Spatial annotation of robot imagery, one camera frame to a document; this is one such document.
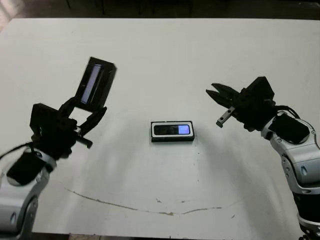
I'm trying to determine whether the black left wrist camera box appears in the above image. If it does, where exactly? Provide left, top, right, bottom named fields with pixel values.
left=29, top=103, right=62, bottom=137

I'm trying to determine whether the black box with white liner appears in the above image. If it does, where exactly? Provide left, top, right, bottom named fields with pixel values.
left=150, top=120, right=196, bottom=144

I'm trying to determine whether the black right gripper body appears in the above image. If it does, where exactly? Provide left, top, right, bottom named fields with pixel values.
left=215, top=92, right=280, bottom=133

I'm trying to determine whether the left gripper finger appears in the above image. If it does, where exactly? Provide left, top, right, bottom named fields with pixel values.
left=77, top=106, right=109, bottom=136
left=59, top=95, right=81, bottom=121

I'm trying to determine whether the black box lid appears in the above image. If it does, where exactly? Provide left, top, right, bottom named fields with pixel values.
left=74, top=56, right=119, bottom=111

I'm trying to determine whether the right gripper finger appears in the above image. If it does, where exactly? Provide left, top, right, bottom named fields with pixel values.
left=211, top=83, right=240, bottom=101
left=205, top=89, right=232, bottom=109

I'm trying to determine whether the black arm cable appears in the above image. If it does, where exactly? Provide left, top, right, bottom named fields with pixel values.
left=0, top=142, right=35, bottom=161
left=274, top=104, right=302, bottom=120

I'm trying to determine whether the black phone-like camera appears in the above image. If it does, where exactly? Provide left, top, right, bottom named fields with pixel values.
left=153, top=124, right=191, bottom=136

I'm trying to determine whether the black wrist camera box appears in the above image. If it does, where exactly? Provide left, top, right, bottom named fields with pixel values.
left=29, top=103, right=62, bottom=137
left=240, top=76, right=276, bottom=107

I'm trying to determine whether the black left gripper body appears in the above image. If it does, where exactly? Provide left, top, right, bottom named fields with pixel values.
left=30, top=109, right=94, bottom=161

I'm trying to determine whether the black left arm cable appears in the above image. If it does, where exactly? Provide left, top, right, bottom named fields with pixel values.
left=0, top=142, right=35, bottom=161

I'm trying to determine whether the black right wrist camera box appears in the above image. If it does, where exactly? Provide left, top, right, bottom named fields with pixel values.
left=240, top=76, right=276, bottom=107

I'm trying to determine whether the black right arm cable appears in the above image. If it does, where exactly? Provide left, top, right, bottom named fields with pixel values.
left=274, top=104, right=302, bottom=120

